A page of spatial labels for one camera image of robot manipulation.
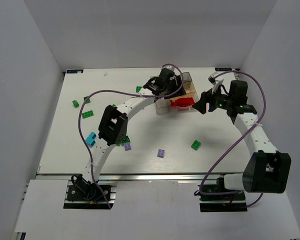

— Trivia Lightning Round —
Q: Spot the green curved lego brick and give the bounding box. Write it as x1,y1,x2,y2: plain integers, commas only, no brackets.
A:
135,86,143,93

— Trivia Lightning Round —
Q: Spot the green square lego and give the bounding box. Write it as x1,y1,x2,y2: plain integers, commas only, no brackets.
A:
191,140,201,150

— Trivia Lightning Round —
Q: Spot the dark green lego brick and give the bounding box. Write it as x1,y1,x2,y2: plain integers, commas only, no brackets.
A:
122,136,130,143

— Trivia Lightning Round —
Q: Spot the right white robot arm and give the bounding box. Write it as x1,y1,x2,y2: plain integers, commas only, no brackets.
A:
192,80,292,194

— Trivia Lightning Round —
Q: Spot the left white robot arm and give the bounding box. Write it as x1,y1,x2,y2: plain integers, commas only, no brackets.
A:
81,63,184,184

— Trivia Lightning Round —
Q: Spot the clear front container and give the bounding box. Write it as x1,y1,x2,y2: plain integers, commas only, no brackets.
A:
169,85,199,111

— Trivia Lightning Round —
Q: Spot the dark smoked container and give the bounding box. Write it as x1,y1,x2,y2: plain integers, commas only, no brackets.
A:
182,72,193,89

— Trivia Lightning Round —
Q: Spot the clear long narrow container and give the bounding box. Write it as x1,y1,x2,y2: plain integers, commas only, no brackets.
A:
154,98,171,115

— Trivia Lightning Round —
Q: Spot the blue label right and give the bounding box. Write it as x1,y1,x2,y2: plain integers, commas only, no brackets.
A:
214,67,233,72

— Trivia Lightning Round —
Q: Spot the blue label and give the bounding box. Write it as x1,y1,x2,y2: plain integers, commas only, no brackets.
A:
214,67,233,72
66,69,84,74

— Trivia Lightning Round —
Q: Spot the purple lego centre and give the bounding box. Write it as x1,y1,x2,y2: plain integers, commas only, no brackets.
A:
157,149,165,158

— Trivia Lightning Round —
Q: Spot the purple lego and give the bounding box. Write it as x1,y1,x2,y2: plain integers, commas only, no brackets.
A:
123,142,132,151
157,149,165,158

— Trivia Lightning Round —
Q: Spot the purple lego left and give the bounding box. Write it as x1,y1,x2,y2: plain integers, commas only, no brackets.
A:
123,142,132,151

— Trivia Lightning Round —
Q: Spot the green lego with triangle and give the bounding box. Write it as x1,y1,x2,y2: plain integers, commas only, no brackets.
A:
83,96,91,103

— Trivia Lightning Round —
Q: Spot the green lego under red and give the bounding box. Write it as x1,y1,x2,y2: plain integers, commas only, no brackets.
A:
81,110,94,119

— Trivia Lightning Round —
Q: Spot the small green lego far left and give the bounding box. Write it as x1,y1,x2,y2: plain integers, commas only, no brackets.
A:
72,100,79,108

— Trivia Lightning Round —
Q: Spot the cyan lego brick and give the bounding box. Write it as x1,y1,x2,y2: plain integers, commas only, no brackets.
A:
85,132,97,147

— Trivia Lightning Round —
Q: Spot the blue label left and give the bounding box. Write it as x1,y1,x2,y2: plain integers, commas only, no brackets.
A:
66,69,84,74

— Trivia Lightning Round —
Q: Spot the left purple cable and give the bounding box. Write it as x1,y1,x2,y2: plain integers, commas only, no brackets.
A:
78,63,185,210

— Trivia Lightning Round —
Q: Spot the purple cable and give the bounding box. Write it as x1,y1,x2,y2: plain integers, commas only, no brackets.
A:
78,63,185,210
198,70,268,208

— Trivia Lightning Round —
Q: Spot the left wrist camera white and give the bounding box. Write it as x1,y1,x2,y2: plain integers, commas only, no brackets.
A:
161,64,175,72

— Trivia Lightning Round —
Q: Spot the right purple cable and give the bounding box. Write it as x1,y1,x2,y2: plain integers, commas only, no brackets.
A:
198,70,268,208

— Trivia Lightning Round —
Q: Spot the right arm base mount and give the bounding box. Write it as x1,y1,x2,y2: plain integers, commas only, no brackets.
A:
194,177,248,213

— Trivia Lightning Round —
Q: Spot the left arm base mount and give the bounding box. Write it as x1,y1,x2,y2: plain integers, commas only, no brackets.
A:
63,174,115,210

